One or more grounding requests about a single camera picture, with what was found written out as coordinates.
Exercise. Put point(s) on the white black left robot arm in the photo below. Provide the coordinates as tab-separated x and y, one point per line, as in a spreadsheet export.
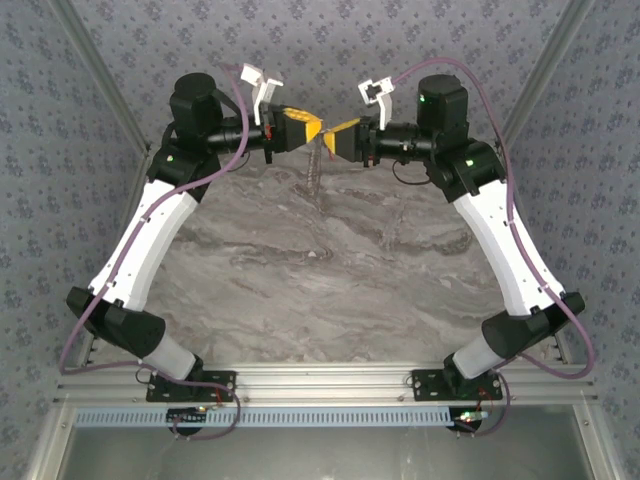
145	240

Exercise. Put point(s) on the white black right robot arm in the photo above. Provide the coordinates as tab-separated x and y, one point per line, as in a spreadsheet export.
505	245

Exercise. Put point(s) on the grey sheet metal panel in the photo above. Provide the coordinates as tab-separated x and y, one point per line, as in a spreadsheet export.
320	455

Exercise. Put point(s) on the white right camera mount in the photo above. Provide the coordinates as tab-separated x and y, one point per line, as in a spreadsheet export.
385	112

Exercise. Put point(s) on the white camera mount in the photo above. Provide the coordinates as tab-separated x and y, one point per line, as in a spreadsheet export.
385	112
260	102

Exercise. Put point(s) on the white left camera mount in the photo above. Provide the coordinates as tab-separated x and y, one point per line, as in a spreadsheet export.
260	102

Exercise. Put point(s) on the aluminium frame post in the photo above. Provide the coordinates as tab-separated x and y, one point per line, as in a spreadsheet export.
542	75
105	75

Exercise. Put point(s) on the wide grooved aluminium rail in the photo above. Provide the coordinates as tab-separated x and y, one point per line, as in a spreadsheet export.
320	382

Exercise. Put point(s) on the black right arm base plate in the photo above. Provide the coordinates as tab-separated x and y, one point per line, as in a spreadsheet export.
425	385

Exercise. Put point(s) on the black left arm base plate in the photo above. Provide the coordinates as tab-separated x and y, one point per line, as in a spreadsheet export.
225	380

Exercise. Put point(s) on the short aluminium frame leg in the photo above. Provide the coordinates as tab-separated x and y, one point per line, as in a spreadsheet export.
47	445
597	445

